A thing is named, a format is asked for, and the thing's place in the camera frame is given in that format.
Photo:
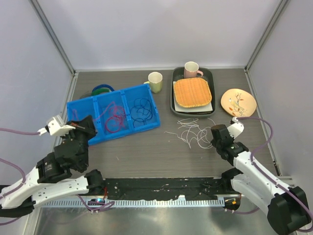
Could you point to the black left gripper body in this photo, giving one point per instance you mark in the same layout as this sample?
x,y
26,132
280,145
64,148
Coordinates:
x,y
75,133

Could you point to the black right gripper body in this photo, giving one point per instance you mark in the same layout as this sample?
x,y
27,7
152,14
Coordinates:
x,y
214,143

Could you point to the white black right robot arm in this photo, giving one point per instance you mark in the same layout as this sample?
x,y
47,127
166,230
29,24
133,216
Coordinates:
x,y
285,207

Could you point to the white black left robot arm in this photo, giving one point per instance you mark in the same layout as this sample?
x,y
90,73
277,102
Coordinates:
x,y
59,174

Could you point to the blue plastic compartment bin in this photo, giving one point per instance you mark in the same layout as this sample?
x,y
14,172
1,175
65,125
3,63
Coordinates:
x,y
117,114

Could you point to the white square plate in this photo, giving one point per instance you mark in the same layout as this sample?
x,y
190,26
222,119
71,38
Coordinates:
x,y
203,108

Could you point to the beige plate with bird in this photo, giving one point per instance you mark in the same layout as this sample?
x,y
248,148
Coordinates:
x,y
238,103

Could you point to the woven orange basket tray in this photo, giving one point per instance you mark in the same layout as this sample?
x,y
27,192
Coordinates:
x,y
192,92

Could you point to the pink ceramic mug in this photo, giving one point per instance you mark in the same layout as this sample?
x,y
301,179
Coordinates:
x,y
192,70

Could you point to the dark grey serving tray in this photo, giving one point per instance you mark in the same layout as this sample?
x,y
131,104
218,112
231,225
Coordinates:
x,y
208,77

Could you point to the light green ceramic mug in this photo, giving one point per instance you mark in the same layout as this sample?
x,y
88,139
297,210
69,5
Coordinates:
x,y
155,80

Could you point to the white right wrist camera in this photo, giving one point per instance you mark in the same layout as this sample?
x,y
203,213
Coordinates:
x,y
235,128

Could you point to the white slotted cable duct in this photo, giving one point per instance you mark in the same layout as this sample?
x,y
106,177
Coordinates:
x,y
180,202

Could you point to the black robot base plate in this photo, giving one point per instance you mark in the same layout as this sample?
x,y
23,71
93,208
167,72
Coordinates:
x,y
163,189

